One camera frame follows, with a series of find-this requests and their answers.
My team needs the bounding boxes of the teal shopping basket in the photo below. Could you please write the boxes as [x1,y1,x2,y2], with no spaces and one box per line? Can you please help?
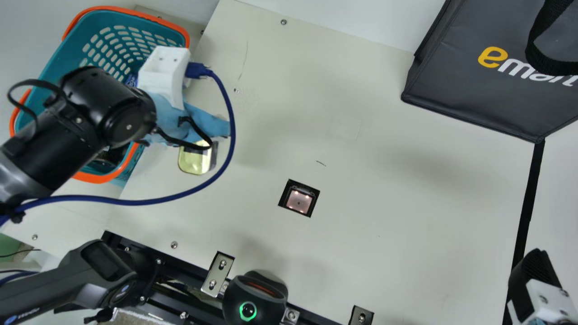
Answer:
[9,5,190,185]

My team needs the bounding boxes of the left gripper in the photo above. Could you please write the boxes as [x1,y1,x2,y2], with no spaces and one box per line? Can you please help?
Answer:
[144,88,232,171]

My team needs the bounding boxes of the dark grey bag with straps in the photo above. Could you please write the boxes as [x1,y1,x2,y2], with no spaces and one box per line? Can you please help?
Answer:
[401,0,578,144]

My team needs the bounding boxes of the gold rectangular tin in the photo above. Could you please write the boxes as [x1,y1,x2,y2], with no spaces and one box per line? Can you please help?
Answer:
[177,139,217,176]

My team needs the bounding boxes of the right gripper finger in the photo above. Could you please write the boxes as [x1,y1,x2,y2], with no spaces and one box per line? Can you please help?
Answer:
[507,248,578,325]

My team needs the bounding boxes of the thin black cable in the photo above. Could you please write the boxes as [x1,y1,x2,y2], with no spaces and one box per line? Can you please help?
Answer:
[7,79,66,125]
[156,116,214,150]

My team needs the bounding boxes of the small square scanner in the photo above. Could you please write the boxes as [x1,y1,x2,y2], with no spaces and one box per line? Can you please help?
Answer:
[278,179,321,218]

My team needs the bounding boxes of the black strip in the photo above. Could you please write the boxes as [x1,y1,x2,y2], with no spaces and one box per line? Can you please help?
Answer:
[502,140,546,325]

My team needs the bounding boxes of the black device with green light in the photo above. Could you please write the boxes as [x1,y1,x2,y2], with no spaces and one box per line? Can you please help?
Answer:
[222,270,289,325]

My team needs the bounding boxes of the blue cable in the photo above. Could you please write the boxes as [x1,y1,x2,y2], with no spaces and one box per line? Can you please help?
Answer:
[0,270,40,286]
[0,62,236,226]

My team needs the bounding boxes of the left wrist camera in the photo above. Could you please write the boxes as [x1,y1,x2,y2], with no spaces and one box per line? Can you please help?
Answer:
[138,45,192,111]

